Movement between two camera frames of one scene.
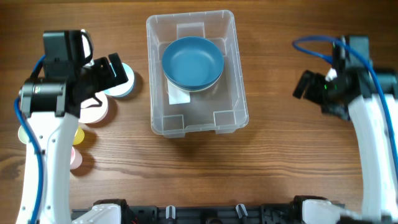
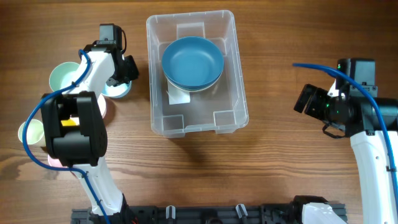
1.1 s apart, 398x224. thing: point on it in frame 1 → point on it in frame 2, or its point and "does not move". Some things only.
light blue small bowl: [125, 88] does not move
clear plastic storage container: [195, 77] does not move
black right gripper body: [315, 91] → [304, 98]
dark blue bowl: [193, 61] does not move
